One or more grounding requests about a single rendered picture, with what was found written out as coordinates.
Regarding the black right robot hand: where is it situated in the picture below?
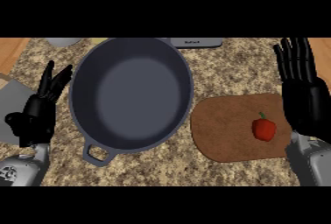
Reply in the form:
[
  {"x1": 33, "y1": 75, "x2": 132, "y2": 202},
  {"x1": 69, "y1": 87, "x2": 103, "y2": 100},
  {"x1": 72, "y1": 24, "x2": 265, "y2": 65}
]
[{"x1": 273, "y1": 37, "x2": 331, "y2": 144}]

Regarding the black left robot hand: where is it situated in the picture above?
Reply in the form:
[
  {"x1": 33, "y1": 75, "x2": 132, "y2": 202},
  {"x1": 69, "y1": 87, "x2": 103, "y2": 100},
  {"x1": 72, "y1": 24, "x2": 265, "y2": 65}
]
[{"x1": 4, "y1": 59, "x2": 73, "y2": 148}]

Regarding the grey flat panel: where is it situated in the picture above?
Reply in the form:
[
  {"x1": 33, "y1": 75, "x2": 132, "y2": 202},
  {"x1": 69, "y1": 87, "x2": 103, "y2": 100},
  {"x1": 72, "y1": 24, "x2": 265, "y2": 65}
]
[{"x1": 0, "y1": 73, "x2": 38, "y2": 147}]

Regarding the red bell pepper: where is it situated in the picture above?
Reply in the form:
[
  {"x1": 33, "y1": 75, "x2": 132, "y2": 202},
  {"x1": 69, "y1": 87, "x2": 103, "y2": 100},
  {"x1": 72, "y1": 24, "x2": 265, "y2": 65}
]
[{"x1": 251, "y1": 111, "x2": 277, "y2": 143}]

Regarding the dark grey pot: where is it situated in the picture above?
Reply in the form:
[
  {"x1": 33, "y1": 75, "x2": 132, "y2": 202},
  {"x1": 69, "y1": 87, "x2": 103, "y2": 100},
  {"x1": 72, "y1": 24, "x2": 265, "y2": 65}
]
[{"x1": 67, "y1": 37, "x2": 194, "y2": 168}]

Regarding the brown wooden cutting board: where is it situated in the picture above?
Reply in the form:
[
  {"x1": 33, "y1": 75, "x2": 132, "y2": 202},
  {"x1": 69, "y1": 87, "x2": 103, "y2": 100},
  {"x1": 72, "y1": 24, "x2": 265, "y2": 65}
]
[{"x1": 190, "y1": 93, "x2": 295, "y2": 164}]

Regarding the grey flat appliance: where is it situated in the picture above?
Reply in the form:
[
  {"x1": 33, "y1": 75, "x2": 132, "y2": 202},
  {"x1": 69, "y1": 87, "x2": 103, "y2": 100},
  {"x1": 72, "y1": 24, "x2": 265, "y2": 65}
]
[{"x1": 168, "y1": 37, "x2": 224, "y2": 49}]

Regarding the pale grey round object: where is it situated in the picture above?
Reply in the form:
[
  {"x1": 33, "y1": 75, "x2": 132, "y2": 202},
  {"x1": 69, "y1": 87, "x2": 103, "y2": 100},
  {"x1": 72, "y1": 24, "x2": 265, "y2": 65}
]
[{"x1": 44, "y1": 37, "x2": 84, "y2": 48}]

